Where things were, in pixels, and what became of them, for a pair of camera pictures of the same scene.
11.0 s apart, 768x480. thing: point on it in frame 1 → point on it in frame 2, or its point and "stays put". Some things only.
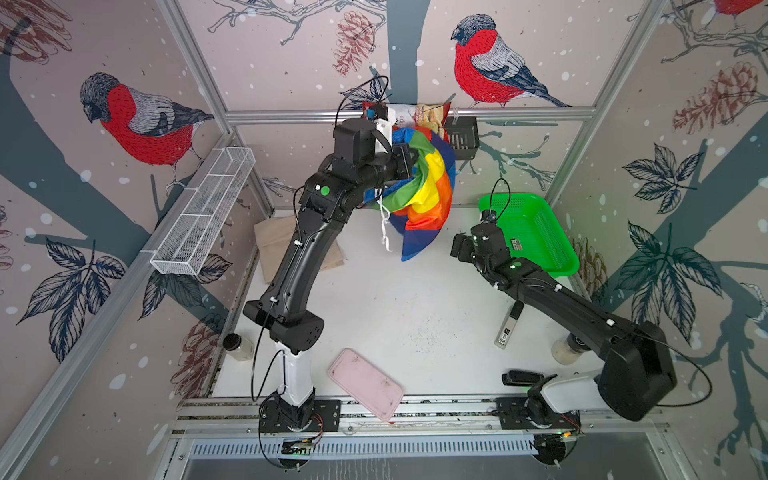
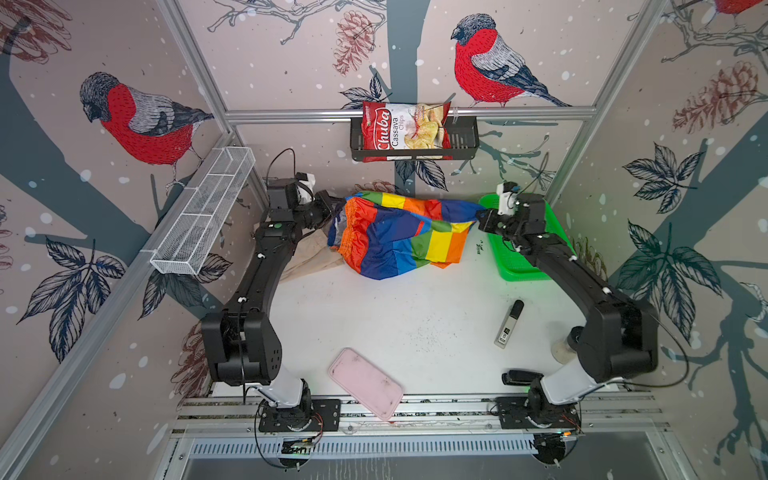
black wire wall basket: (463, 135) stays put
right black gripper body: (465, 253) → (503, 227)
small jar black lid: (567, 350) stays put
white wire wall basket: (188, 244) stays put
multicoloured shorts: (417, 206) → (386, 235)
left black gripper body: (397, 167) → (314, 214)
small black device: (521, 378) stays put
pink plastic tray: (377, 391) stays put
